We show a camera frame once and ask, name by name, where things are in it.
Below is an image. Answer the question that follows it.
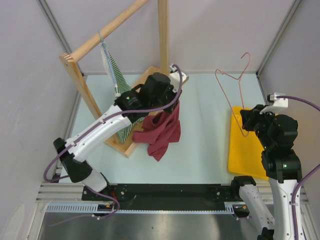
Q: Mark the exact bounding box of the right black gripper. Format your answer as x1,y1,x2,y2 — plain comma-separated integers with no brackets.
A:
240,103,276,149

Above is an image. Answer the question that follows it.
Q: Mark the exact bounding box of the red tank top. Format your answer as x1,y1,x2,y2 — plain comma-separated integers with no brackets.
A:
132,104,181,162

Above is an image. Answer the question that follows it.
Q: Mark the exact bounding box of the pink wire hanger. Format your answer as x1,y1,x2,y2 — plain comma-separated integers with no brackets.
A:
214,52,251,138

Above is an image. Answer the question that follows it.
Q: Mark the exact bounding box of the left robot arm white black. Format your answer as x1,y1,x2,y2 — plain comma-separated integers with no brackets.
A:
53,72,183,200

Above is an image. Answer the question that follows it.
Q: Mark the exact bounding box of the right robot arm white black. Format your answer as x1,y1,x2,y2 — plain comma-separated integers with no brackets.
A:
230,104,305,240

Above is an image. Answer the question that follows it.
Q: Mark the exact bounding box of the blue hanger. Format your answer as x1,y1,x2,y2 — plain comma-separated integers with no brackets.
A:
98,30,121,98

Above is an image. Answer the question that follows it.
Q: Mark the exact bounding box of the yellow plastic tray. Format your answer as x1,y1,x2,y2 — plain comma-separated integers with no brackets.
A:
227,106,269,181

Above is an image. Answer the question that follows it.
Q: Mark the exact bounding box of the green striped garment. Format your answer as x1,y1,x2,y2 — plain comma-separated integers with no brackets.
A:
109,52,145,144

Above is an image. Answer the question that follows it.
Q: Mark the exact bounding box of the wooden clothes rack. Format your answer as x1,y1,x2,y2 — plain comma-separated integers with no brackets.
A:
59,0,184,159

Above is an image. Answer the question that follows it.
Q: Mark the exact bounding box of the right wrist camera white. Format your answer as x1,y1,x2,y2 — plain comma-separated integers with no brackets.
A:
259,92,289,115

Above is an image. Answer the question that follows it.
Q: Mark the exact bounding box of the white cable duct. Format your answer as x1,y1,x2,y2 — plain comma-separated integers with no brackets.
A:
45,203,235,215

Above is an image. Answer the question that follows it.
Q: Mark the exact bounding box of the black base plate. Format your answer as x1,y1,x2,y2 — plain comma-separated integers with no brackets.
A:
81,183,251,218

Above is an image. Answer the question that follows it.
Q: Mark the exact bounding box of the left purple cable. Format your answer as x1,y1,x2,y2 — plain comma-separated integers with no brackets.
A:
43,64,183,216

